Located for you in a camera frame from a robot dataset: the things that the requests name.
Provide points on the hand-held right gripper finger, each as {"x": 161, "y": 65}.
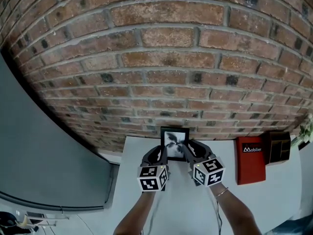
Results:
{"x": 191, "y": 153}

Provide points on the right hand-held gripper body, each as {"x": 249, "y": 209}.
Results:
{"x": 210, "y": 172}

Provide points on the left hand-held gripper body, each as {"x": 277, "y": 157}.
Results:
{"x": 151, "y": 180}

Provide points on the black picture frame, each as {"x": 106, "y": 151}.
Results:
{"x": 174, "y": 137}

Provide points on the person's left forearm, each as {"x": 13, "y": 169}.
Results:
{"x": 134, "y": 214}

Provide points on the person's right forearm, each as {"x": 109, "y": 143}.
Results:
{"x": 237, "y": 212}

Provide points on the white desk with drawers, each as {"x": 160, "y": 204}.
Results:
{"x": 185, "y": 204}

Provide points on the red hardcover book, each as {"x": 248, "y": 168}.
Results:
{"x": 250, "y": 165}

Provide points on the brown wooden organizer box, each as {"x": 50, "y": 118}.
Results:
{"x": 278, "y": 146}

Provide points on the pale green vase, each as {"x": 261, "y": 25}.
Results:
{"x": 296, "y": 142}

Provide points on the white tall cabinet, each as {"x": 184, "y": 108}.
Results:
{"x": 306, "y": 180}

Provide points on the white flower bouquet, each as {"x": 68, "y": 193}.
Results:
{"x": 308, "y": 131}

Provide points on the grey refrigerator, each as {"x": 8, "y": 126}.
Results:
{"x": 49, "y": 143}

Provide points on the black round stool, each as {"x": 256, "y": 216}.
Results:
{"x": 7, "y": 220}

